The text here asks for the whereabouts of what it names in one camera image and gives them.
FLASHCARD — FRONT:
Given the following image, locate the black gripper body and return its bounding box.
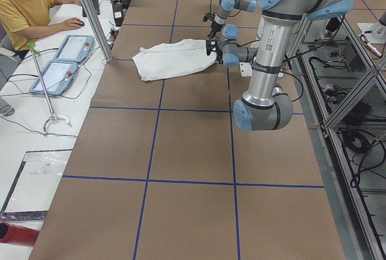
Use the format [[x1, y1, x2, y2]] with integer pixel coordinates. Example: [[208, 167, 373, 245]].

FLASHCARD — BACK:
[[214, 42, 223, 63], [210, 21, 224, 34]]

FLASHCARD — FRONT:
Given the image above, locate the white printed t-shirt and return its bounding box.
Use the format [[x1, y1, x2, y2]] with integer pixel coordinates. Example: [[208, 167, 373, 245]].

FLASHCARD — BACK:
[[133, 39, 217, 81]]

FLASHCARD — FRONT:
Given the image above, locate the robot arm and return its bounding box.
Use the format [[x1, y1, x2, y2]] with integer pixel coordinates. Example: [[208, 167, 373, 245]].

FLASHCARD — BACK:
[[203, 0, 257, 40], [208, 0, 354, 131]]

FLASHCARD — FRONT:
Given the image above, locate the black labelled box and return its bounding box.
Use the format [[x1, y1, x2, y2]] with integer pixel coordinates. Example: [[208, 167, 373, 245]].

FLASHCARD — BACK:
[[112, 2, 124, 27]]

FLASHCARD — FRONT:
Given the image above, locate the black keyboard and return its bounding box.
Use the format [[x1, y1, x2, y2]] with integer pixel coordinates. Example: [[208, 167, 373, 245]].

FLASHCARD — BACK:
[[81, 0, 101, 18]]

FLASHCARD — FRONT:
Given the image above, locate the upper teach pendant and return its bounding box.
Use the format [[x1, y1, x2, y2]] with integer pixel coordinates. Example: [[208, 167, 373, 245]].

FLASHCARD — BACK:
[[54, 34, 95, 63]]

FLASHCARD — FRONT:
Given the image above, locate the teach pendant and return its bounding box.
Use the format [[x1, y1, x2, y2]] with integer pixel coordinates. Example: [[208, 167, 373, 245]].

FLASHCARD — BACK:
[[39, 60, 78, 96], [54, 34, 95, 63]]

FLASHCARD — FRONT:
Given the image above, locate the lower teach pendant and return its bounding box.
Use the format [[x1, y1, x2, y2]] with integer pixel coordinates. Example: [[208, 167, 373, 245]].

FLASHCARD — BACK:
[[39, 60, 78, 96]]

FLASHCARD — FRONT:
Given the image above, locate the metal grabber pole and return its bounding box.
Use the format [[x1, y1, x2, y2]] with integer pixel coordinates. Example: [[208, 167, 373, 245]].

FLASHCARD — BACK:
[[27, 43, 72, 136]]

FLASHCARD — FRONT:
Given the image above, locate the seated person yellow shirt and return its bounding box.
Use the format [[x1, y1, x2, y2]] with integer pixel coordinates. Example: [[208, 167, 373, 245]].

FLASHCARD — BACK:
[[1, 0, 81, 58]]

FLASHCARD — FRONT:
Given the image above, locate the transparent plastic bag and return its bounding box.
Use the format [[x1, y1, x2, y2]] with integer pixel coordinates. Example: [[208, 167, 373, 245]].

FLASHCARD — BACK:
[[1, 149, 72, 222]]

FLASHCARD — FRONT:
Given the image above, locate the red fire extinguisher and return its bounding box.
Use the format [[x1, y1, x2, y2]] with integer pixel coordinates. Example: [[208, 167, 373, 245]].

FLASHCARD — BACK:
[[1, 222, 40, 247]]

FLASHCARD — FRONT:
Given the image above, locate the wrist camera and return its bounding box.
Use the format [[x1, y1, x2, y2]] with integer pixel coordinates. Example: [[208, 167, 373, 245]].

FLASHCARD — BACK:
[[205, 40, 218, 56], [203, 12, 215, 22]]

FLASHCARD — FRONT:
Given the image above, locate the aluminium frame post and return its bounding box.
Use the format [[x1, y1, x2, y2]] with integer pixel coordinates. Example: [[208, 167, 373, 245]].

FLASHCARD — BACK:
[[81, 0, 113, 63]]

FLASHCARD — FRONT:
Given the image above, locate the aluminium frame rack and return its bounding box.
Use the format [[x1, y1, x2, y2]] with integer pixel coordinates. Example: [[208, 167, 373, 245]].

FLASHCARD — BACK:
[[290, 10, 385, 259]]

